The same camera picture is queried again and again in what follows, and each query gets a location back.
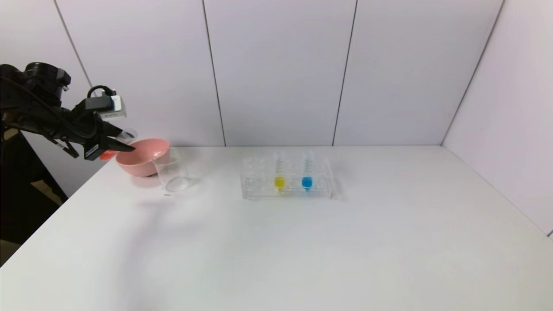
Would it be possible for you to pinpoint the test tube with red pigment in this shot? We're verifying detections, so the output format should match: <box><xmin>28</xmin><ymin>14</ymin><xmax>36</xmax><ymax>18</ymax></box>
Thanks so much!
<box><xmin>100</xmin><ymin>128</ymin><xmax>139</xmax><ymax>162</ymax></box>

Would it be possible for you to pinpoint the test tube with yellow pigment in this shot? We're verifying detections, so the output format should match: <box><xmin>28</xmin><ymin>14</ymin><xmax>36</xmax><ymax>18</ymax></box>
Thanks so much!
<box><xmin>274</xmin><ymin>150</ymin><xmax>286</xmax><ymax>193</ymax></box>

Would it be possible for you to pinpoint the clear acrylic test tube rack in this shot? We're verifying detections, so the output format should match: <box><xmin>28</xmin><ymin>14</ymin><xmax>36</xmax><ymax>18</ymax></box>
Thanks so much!
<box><xmin>241</xmin><ymin>155</ymin><xmax>336</xmax><ymax>200</ymax></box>

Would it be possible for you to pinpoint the test tube with blue pigment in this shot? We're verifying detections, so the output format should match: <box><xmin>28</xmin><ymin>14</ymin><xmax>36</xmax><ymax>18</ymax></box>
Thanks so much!
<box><xmin>301</xmin><ymin>150</ymin><xmax>313</xmax><ymax>192</ymax></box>

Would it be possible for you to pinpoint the brown cardboard box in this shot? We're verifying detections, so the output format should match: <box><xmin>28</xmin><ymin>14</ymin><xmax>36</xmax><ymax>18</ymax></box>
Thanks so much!
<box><xmin>31</xmin><ymin>179</ymin><xmax>66</xmax><ymax>206</ymax></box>

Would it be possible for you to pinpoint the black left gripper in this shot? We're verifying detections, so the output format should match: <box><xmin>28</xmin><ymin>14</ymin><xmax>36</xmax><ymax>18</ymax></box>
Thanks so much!
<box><xmin>61</xmin><ymin>110</ymin><xmax>136</xmax><ymax>161</ymax></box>

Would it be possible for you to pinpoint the clear glass beaker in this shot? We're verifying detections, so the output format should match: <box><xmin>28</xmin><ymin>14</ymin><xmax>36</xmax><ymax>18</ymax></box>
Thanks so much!
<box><xmin>152</xmin><ymin>147</ymin><xmax>192</xmax><ymax>193</ymax></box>

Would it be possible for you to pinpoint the pink bowl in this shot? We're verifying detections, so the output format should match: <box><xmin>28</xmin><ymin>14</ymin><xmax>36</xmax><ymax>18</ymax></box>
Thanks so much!
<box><xmin>115</xmin><ymin>138</ymin><xmax>170</xmax><ymax>177</ymax></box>

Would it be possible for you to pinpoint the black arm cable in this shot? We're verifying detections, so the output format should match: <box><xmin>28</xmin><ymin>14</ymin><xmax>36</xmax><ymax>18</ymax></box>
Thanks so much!
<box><xmin>88</xmin><ymin>85</ymin><xmax>116</xmax><ymax>100</ymax></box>

